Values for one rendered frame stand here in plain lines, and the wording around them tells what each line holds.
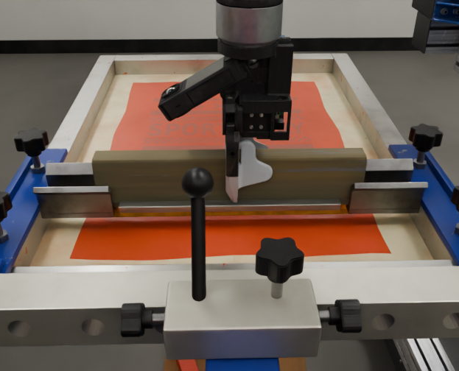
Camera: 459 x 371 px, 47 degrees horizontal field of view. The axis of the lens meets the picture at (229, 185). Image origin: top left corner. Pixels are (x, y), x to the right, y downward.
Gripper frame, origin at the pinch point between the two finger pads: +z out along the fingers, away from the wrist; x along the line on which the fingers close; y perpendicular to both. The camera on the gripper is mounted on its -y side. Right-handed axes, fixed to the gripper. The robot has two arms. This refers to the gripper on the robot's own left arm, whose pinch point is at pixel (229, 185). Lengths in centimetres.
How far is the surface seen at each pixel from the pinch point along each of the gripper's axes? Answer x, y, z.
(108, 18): 368, -88, 72
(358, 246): -6.7, 16.8, 5.3
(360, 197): -2.6, 17.4, 0.4
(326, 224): -1.8, 13.4, 5.3
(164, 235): -3.9, -8.7, 5.5
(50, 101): 268, -112, 101
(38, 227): -4.3, -25.1, 3.5
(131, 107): 38.5, -18.9, 5.4
